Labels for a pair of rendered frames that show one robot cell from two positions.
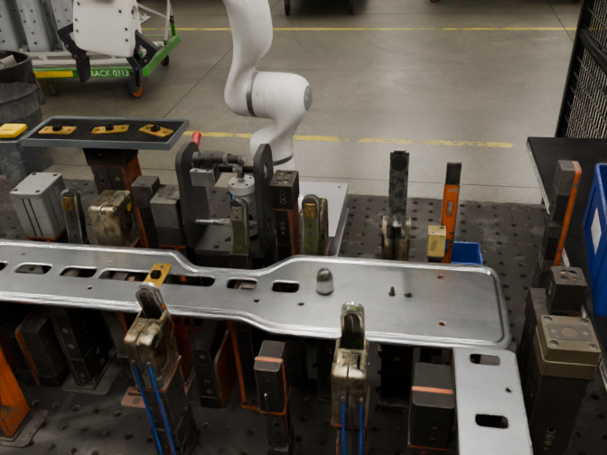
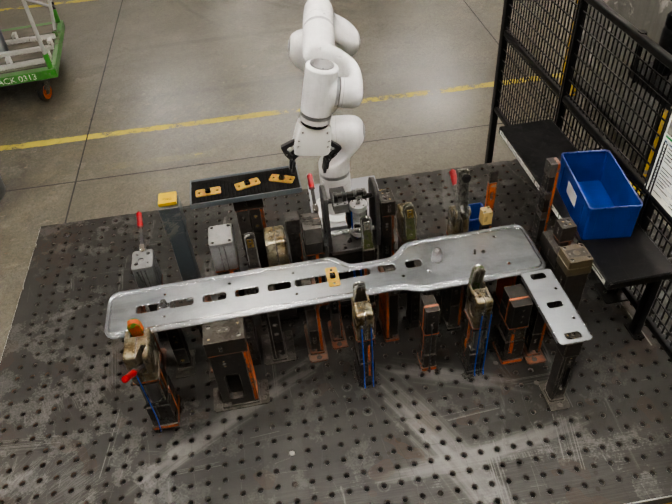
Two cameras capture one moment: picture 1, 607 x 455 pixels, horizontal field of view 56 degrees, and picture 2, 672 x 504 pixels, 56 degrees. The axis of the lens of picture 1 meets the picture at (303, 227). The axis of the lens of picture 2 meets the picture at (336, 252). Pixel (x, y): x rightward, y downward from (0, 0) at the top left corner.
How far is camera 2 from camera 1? 1.10 m
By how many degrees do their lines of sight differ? 17
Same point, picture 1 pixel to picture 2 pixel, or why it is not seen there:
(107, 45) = (316, 151)
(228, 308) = (391, 284)
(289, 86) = (353, 126)
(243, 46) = not seen: hidden behind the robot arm
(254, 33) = not seen: hidden behind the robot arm
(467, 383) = (536, 290)
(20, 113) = not seen: outside the picture
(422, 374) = (510, 291)
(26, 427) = (261, 391)
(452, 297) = (506, 247)
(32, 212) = (225, 254)
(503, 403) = (556, 294)
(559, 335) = (573, 255)
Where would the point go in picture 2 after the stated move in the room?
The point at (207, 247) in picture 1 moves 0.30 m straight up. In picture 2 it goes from (340, 250) to (334, 178)
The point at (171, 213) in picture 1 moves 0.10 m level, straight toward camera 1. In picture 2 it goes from (318, 234) to (336, 249)
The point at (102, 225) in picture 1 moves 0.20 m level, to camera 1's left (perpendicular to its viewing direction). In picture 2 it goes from (276, 252) to (216, 270)
